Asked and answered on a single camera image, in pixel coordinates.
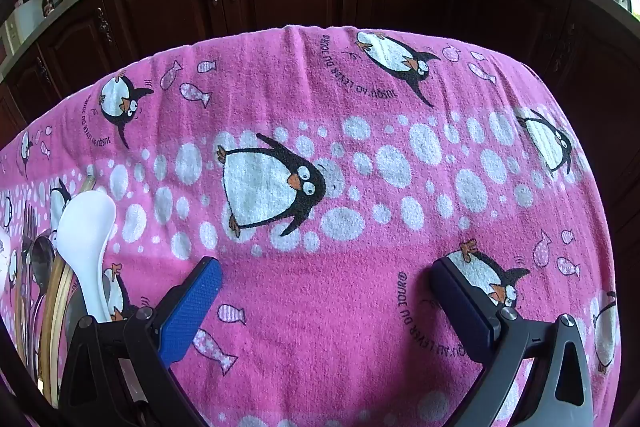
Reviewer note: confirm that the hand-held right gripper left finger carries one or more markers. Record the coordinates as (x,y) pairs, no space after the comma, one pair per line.
(195,307)

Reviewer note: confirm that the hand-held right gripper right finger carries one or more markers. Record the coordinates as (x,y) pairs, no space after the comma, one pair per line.
(462,307)

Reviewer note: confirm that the white plastic spoon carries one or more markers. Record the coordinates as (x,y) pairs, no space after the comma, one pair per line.
(85,227)

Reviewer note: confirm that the metal fork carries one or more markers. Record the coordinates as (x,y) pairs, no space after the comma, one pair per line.
(31,222)

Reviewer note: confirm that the pink penguin print towel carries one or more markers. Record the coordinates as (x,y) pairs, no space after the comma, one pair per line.
(350,307)

